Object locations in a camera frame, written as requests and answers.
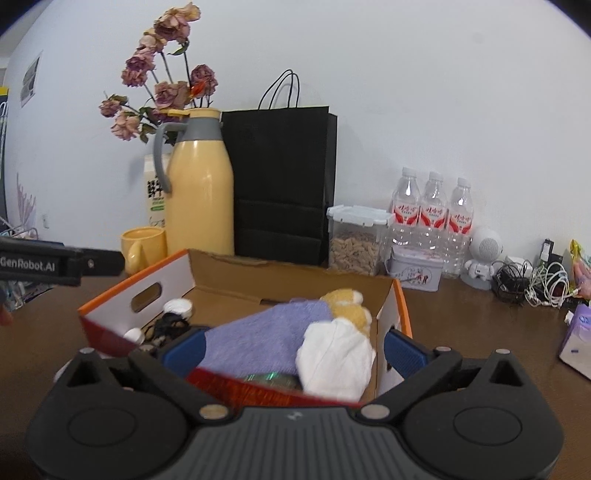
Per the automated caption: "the colourful snack packet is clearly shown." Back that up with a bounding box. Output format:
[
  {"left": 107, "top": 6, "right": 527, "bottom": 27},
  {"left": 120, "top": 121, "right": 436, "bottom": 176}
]
[{"left": 569, "top": 240, "right": 591, "bottom": 297}]

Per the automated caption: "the white wall vent grille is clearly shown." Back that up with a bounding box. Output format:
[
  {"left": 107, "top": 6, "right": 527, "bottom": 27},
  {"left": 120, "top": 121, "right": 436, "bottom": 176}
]
[{"left": 21, "top": 53, "right": 42, "bottom": 107}]

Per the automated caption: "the white screw lid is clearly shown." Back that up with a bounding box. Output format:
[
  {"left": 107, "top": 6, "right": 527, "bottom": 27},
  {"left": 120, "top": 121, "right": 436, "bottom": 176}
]
[{"left": 163, "top": 299, "right": 193, "bottom": 319}]

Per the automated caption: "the purple knitted cloth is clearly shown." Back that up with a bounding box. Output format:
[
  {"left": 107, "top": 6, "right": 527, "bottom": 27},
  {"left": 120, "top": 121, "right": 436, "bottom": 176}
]
[{"left": 198, "top": 299, "right": 335, "bottom": 377}]

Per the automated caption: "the clear water bottle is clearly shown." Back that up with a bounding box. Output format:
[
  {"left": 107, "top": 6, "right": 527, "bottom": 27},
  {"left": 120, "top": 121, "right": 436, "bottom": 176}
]
[
  {"left": 444, "top": 178, "right": 476, "bottom": 280},
  {"left": 392, "top": 167, "right": 422, "bottom": 252},
  {"left": 419, "top": 172, "right": 448, "bottom": 254}
]

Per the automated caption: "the black thin cable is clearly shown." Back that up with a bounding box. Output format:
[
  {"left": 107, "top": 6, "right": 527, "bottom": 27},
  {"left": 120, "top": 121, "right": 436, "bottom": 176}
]
[{"left": 143, "top": 313, "right": 192, "bottom": 348}]

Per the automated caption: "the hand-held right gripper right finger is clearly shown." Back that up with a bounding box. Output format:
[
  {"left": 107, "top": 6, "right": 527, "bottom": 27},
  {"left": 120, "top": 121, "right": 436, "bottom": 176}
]
[{"left": 360, "top": 329, "right": 532, "bottom": 420}]

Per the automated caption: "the clear snack container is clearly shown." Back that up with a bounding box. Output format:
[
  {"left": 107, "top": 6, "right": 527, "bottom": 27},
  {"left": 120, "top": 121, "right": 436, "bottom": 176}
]
[{"left": 326, "top": 205, "right": 396, "bottom": 276}]

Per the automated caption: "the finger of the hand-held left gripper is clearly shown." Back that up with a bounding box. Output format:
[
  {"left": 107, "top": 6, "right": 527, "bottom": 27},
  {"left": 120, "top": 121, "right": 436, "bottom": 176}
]
[{"left": 82, "top": 249, "right": 126, "bottom": 278}]

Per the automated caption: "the yellow mug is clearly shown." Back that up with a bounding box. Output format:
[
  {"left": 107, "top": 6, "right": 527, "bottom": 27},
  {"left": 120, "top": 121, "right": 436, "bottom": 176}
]
[{"left": 121, "top": 227, "right": 168, "bottom": 275}]

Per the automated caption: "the purple tissue pack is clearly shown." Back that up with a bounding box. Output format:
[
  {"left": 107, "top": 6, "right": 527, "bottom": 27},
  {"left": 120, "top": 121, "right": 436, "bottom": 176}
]
[{"left": 558, "top": 303, "right": 591, "bottom": 367}]

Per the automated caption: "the white robot speaker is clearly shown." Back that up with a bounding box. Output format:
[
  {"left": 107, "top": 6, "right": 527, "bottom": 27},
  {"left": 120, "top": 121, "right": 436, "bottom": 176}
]
[{"left": 463, "top": 226, "right": 502, "bottom": 291}]

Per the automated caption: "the dried rose bouquet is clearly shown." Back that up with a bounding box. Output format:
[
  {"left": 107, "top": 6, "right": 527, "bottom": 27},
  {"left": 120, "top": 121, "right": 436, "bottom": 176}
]
[{"left": 98, "top": 2, "right": 219, "bottom": 143}]

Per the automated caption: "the white printed tin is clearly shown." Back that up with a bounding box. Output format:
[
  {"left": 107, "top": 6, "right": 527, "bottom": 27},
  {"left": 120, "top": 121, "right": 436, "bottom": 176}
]
[{"left": 385, "top": 246, "right": 445, "bottom": 292}]

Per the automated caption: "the white milk carton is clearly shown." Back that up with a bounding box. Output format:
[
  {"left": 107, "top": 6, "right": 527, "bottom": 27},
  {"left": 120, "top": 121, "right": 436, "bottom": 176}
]
[{"left": 144, "top": 154, "right": 171, "bottom": 228}]

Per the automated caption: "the yellow thermos jug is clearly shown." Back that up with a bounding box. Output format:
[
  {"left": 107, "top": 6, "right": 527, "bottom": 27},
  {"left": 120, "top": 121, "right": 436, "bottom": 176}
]
[{"left": 154, "top": 108, "right": 235, "bottom": 257}]

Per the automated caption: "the red cardboard box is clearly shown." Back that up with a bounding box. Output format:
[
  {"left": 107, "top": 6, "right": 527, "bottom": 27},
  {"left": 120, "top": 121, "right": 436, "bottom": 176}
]
[{"left": 78, "top": 249, "right": 413, "bottom": 408}]

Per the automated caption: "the black plug adapter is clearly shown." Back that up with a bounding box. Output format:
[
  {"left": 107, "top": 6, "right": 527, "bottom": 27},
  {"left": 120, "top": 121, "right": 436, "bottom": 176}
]
[{"left": 540, "top": 239, "right": 564, "bottom": 266}]

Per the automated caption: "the white cable bundle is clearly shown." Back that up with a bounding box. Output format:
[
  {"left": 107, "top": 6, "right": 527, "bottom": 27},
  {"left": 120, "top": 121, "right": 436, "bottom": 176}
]
[{"left": 526, "top": 263, "right": 572, "bottom": 308}]

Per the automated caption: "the yellow white plush toy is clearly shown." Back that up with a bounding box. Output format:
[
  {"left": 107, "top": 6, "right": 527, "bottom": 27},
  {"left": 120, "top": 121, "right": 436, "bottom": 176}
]
[{"left": 295, "top": 288, "right": 377, "bottom": 401}]

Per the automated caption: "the black cable bundle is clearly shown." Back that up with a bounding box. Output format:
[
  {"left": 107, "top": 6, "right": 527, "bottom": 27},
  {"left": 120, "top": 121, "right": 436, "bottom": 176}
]
[{"left": 492, "top": 261, "right": 533, "bottom": 305}]

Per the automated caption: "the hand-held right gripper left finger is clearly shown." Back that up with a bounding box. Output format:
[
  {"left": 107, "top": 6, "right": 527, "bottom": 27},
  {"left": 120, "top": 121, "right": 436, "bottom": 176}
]
[{"left": 58, "top": 329, "right": 232, "bottom": 421}]

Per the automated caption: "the black paper bag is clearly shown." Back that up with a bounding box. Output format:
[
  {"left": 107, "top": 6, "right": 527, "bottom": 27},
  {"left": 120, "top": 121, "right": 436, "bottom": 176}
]
[{"left": 222, "top": 69, "right": 338, "bottom": 266}]

